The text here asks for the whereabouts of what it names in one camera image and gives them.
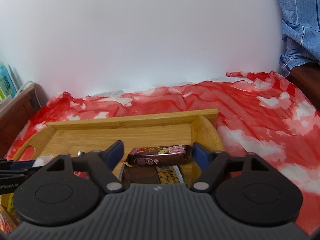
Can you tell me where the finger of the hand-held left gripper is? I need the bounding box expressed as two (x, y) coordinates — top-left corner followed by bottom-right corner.
(0, 169), (40, 176)
(0, 158), (36, 169)

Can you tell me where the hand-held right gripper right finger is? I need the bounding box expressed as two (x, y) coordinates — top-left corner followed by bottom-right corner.
(192, 142), (278, 193)

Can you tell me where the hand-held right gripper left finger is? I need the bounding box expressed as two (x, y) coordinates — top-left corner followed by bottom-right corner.
(37, 141), (125, 194)

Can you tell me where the wooden tray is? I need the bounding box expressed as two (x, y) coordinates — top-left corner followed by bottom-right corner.
(4, 108), (225, 190)

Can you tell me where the small white snack packet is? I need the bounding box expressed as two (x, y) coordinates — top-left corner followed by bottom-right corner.
(32, 156), (53, 167)

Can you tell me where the dark brown snack bar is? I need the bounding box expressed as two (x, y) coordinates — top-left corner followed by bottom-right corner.
(127, 144), (193, 166)

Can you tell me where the brown almond snack bar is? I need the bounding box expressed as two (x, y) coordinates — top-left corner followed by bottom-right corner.
(122, 164), (185, 189)

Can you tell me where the wooden headboard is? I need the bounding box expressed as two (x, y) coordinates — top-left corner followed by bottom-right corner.
(0, 84), (48, 158)

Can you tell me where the printed blanket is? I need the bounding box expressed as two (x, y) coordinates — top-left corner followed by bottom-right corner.
(0, 70), (320, 240)

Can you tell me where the white plastic tray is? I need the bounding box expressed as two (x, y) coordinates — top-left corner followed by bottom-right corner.
(0, 81), (35, 113)

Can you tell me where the blue plaid cloth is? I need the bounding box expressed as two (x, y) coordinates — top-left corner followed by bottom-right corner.
(274, 0), (320, 78)

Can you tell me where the wooden bed frame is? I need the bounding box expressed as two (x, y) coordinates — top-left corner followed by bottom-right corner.
(286, 61), (320, 105)

